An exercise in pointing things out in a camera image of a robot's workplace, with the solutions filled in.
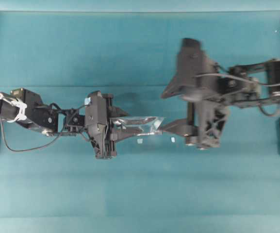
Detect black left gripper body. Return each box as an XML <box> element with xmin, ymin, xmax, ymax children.
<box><xmin>84</xmin><ymin>91</ymin><xmax>116</xmax><ymax>159</ymax></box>

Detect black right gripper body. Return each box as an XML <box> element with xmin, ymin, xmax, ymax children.
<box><xmin>175</xmin><ymin>38</ymin><xmax>229</xmax><ymax>149</ymax></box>

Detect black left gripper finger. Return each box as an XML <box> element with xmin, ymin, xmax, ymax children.
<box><xmin>112</xmin><ymin>106</ymin><xmax>129</xmax><ymax>118</ymax></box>
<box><xmin>110</xmin><ymin>127</ymin><xmax>162</xmax><ymax>148</ymax></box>

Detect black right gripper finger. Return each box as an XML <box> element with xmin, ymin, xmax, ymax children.
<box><xmin>161</xmin><ymin>75</ymin><xmax>188</xmax><ymax>99</ymax></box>
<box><xmin>159</xmin><ymin>118</ymin><xmax>198</xmax><ymax>136</ymax></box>

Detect silver zip bag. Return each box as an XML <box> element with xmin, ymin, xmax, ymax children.
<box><xmin>111</xmin><ymin>116</ymin><xmax>164</xmax><ymax>133</ymax></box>

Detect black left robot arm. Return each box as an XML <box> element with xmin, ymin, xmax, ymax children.
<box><xmin>0</xmin><ymin>88</ymin><xmax>164</xmax><ymax>159</ymax></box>

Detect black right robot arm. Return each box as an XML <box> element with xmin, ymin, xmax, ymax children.
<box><xmin>160</xmin><ymin>38</ymin><xmax>280</xmax><ymax>150</ymax></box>

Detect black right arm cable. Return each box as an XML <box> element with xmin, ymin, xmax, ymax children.
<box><xmin>195</xmin><ymin>63</ymin><xmax>280</xmax><ymax>117</ymax></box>

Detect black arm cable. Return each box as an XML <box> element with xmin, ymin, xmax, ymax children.
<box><xmin>195</xmin><ymin>63</ymin><xmax>280</xmax><ymax>117</ymax></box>
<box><xmin>0</xmin><ymin>101</ymin><xmax>92</xmax><ymax>152</ymax></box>

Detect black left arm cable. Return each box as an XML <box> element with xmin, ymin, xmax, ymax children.
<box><xmin>0</xmin><ymin>101</ymin><xmax>92</xmax><ymax>152</ymax></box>

